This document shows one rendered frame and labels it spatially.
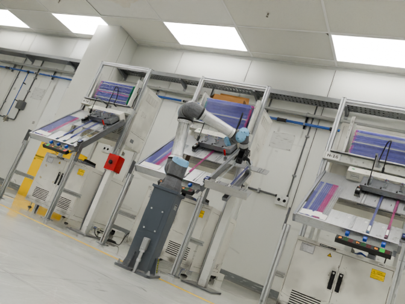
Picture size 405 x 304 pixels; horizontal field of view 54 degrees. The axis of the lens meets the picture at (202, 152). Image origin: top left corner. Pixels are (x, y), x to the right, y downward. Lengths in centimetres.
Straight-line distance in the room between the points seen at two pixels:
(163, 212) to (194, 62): 407
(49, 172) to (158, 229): 230
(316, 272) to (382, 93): 284
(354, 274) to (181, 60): 442
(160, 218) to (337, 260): 134
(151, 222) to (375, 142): 190
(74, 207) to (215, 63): 313
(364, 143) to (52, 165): 314
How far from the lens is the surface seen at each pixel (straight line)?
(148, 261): 258
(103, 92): 481
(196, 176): 332
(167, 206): 257
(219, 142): 369
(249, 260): 500
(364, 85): 543
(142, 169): 352
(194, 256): 345
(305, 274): 316
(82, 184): 428
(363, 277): 312
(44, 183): 465
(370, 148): 347
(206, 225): 345
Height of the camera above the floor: 32
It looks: 12 degrees up
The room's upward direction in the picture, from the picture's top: 21 degrees clockwise
